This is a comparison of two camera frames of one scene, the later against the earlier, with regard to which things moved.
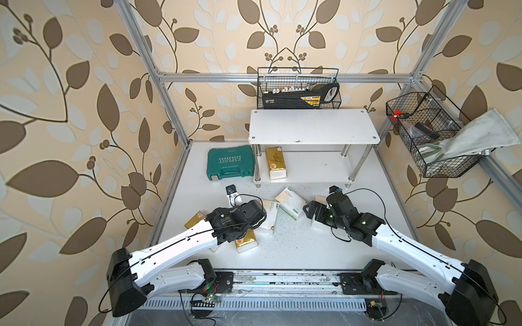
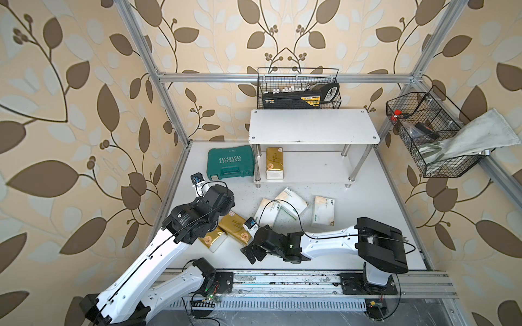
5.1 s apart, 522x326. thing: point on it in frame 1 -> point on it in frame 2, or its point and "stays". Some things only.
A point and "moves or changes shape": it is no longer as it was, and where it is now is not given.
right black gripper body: (323, 213) -> (280, 254)
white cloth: (489, 131) stays
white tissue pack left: (271, 208) stays
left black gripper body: (231, 214) -> (232, 205)
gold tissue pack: (247, 242) moves or changes shape
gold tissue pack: (276, 162) stays
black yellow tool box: (310, 97) stays
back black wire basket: (298, 88) stays
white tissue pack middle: (291, 203) stays
